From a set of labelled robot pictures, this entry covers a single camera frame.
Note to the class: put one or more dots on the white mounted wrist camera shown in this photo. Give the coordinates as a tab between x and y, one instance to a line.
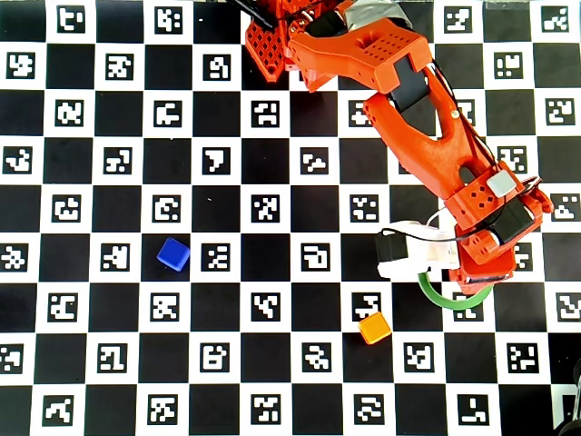
390	247

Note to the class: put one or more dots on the clear adhesive tape strip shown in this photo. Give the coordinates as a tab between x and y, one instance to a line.
508	4

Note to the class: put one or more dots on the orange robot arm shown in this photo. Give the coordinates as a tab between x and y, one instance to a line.
408	136

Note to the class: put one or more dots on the orange cube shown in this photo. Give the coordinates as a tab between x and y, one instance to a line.
375	328

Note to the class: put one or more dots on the grey duct tape wrap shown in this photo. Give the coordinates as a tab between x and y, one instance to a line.
372	11

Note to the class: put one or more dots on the grey square pad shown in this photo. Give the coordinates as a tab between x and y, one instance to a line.
501	184

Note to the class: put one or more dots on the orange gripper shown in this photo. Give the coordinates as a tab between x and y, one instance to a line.
485	282

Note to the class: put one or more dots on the blue cube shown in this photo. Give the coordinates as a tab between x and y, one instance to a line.
173	254

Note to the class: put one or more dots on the black white marker checkerboard mat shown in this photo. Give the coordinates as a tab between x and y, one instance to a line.
218	313

